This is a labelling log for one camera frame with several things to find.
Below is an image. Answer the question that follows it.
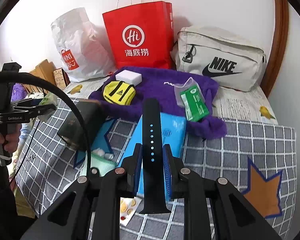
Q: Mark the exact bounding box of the white fruit print packet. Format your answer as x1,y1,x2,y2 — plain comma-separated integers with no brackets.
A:
120,197,141,226

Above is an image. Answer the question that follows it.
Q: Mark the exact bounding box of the green tissue pack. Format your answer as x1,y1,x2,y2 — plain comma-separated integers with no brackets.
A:
181,91,210,122

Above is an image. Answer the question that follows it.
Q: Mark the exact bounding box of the yellow Adidas pouch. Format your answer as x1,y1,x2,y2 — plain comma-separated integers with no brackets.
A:
103,81,136,106

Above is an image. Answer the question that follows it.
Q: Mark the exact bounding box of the clear mesh drawstring pouch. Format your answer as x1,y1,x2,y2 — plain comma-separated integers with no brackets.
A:
164,77,205,108

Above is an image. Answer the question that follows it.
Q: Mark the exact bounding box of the white sponge block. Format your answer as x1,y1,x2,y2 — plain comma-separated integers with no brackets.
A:
115,70,142,86

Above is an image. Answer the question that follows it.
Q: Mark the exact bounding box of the person's left forearm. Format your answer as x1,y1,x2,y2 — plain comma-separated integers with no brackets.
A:
0,165,18,239

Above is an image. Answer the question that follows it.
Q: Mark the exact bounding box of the person's left hand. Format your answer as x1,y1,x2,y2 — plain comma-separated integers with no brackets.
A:
0,124,21,153

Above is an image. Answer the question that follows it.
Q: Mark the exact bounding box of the purple plush toy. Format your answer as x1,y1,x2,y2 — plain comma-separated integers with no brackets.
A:
11,83,28,101

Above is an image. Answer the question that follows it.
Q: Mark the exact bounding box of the blue tissue box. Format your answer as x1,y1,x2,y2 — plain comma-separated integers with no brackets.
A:
117,112,188,201

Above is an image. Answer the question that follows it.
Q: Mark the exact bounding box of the wooden furniture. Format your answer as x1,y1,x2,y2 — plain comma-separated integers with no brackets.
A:
29,59,70,89

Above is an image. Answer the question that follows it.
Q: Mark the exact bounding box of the grey checked blanket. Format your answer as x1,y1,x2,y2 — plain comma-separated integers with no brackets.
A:
16,101,297,239

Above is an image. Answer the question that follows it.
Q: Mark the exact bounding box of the purple fluffy towel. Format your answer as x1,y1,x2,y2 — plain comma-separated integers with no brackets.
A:
89,66,227,140

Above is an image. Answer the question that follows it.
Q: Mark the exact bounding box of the white Miniso plastic bag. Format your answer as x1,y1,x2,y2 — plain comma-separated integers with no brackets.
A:
51,8,115,82

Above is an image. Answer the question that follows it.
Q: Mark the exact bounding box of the white printed bed sheet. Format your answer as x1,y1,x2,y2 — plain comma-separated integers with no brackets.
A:
63,77,278,125

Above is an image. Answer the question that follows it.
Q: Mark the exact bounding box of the beige Nike waist bag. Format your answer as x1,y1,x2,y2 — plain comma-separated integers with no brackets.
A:
171,26,266,92

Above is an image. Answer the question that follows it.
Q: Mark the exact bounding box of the red paper shopping bag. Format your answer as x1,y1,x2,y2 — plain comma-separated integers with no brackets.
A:
102,0,174,69

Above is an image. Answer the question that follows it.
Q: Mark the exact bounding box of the black cable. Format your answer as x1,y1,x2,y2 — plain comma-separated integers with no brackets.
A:
0,71,92,178

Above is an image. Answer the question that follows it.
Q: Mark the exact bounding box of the brown wooden bed frame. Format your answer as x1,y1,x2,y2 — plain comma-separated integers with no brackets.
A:
260,0,289,97

